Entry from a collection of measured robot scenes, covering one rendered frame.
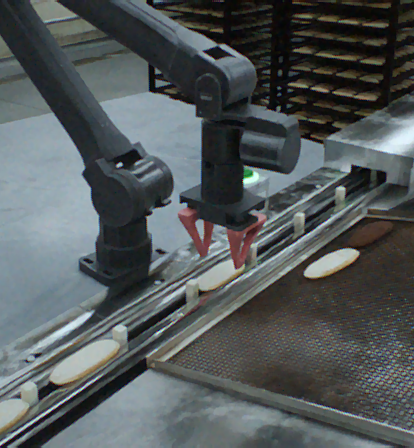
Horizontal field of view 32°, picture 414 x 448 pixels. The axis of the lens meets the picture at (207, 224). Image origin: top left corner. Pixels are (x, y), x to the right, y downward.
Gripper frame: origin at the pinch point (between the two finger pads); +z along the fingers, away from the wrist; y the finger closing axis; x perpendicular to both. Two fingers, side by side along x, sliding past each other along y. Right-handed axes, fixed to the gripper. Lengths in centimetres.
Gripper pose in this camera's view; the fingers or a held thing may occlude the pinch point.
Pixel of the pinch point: (221, 256)
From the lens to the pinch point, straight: 101.7
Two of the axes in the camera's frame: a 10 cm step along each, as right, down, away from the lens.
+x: -6.1, 3.3, -7.2
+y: -7.9, -2.6, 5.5
